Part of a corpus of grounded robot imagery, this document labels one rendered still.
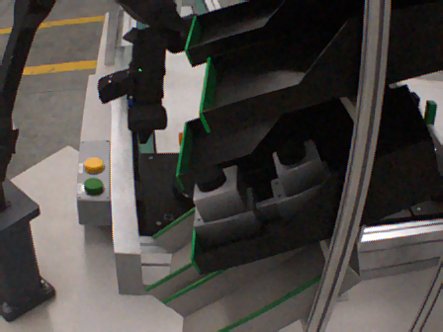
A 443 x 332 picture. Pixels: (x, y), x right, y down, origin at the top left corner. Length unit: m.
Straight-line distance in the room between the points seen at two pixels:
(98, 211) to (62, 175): 0.26
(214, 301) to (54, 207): 0.55
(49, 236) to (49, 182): 0.20
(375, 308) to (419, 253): 0.16
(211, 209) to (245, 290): 0.19
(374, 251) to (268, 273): 0.38
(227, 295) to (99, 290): 0.33
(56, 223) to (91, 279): 0.18
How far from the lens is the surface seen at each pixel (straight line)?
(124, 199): 1.21
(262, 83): 0.66
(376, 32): 0.54
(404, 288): 1.23
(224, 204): 0.69
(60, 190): 1.41
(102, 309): 1.11
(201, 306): 0.90
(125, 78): 1.08
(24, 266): 1.06
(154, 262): 1.10
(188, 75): 1.75
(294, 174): 0.68
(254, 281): 0.86
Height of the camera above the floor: 1.65
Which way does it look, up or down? 32 degrees down
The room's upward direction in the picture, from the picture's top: 5 degrees clockwise
